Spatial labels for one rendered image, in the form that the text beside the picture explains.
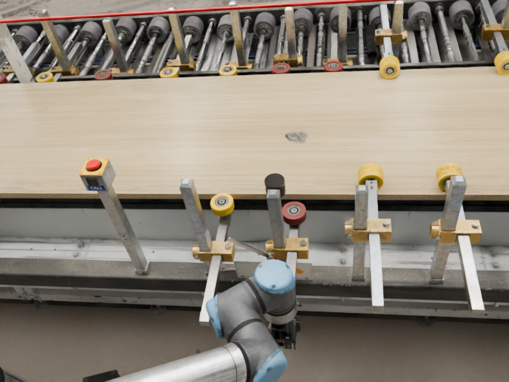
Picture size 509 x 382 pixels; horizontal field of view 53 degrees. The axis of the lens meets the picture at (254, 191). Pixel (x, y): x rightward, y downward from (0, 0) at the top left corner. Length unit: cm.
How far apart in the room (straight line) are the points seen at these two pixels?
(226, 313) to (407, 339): 142
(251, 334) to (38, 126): 155
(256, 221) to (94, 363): 113
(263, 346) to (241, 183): 82
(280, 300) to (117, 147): 112
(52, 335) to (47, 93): 117
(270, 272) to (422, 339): 138
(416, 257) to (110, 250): 117
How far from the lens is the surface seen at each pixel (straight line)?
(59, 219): 217
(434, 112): 208
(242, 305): 118
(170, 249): 204
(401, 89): 219
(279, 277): 119
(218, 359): 108
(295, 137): 195
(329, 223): 188
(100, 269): 198
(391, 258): 194
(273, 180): 151
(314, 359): 241
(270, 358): 111
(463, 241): 158
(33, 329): 287
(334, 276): 178
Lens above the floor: 218
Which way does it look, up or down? 46 degrees down
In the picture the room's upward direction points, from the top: 10 degrees counter-clockwise
